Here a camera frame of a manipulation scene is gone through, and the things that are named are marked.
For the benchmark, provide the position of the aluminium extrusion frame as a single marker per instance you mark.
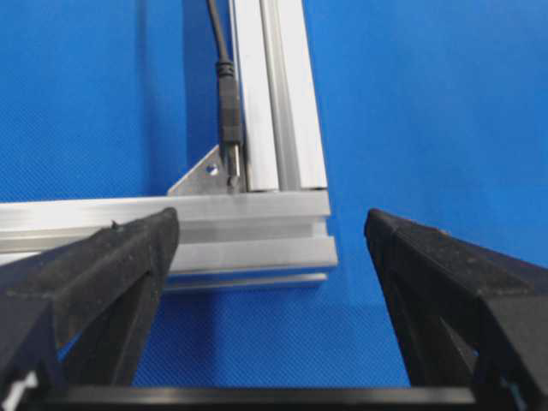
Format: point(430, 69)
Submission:
point(253, 210)

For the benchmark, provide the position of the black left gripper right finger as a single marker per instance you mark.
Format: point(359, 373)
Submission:
point(464, 315)

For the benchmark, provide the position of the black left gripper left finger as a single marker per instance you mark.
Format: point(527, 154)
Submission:
point(81, 313)

